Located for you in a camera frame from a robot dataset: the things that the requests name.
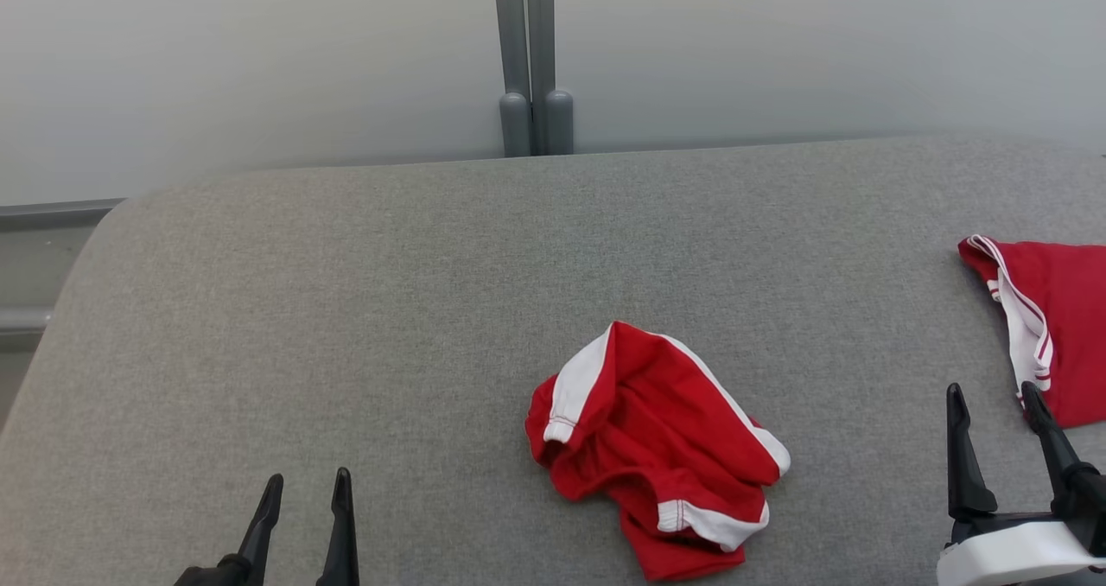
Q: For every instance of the light grey floor pipe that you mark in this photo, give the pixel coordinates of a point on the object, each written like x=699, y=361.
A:
x=22, y=320

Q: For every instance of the red white basketball jersey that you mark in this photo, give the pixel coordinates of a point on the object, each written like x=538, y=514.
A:
x=1071, y=327

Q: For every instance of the dark grey wall rail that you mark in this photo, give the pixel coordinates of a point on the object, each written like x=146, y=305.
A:
x=52, y=214

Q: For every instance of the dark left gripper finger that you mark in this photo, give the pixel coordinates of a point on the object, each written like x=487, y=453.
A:
x=342, y=534
x=259, y=534

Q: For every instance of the grey partition post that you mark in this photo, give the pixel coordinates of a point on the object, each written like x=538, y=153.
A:
x=515, y=124
x=558, y=119

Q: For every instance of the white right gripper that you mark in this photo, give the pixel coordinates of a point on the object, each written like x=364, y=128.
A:
x=1011, y=556

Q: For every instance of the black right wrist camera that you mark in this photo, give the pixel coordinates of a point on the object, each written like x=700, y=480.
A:
x=1090, y=500

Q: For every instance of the red white-striped shorts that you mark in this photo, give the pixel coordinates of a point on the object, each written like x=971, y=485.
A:
x=657, y=430

